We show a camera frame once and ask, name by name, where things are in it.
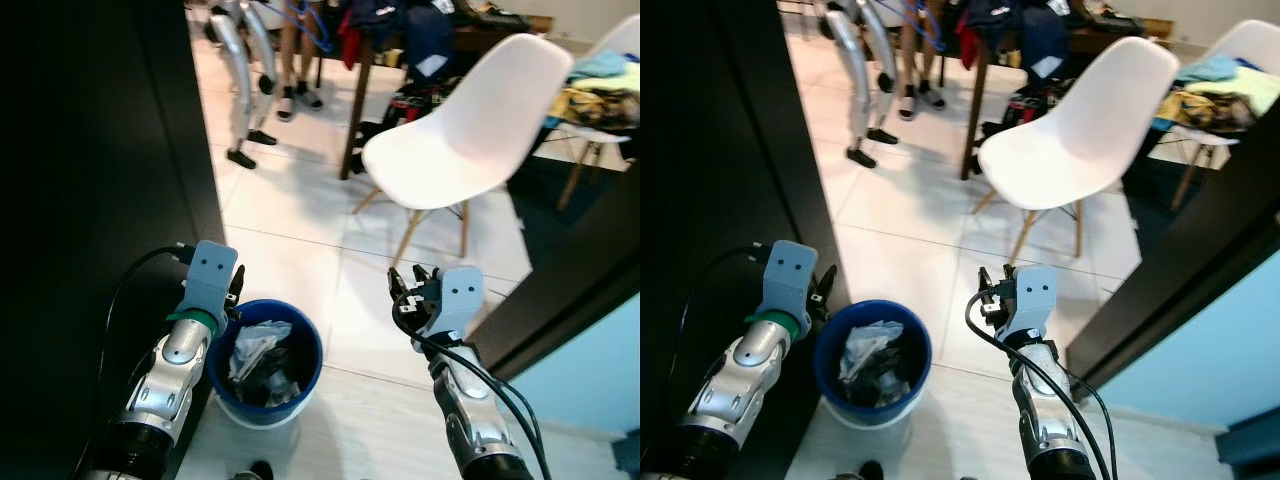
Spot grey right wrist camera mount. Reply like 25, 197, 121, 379
435, 268, 484, 341
1015, 265, 1059, 341

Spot yellow cloth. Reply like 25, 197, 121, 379
1155, 68, 1280, 131
555, 62, 641, 129

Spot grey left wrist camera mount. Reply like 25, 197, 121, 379
180, 240, 239, 319
762, 240, 821, 319

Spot teal cloth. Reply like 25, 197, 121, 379
572, 50, 629, 83
1175, 52, 1241, 89

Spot person bare legs with sandals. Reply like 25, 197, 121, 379
275, 0, 326, 121
895, 0, 946, 111

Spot black wardrobe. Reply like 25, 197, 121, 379
640, 0, 851, 480
0, 0, 226, 480

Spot dark wooden table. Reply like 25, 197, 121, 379
340, 15, 553, 181
955, 15, 1171, 181

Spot white plastic chair wooden legs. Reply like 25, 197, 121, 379
352, 33, 574, 269
1150, 18, 1280, 211
972, 35, 1181, 266
545, 12, 641, 213

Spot silver humanoid robot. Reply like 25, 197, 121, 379
820, 0, 901, 169
205, 0, 281, 169

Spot blue round waste bin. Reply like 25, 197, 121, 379
812, 298, 933, 429
207, 298, 324, 429

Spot black door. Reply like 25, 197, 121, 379
465, 160, 641, 381
1065, 150, 1280, 401

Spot navy garment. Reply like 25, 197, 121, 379
400, 3, 456, 81
1015, 5, 1071, 81

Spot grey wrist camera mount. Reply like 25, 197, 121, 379
762, 240, 821, 319
180, 240, 239, 319
1015, 265, 1059, 341
435, 268, 484, 341

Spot red garment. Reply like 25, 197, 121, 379
955, 8, 986, 69
338, 8, 366, 69

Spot clear crumpled plastic bag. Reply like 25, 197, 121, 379
838, 320, 904, 383
228, 320, 293, 381

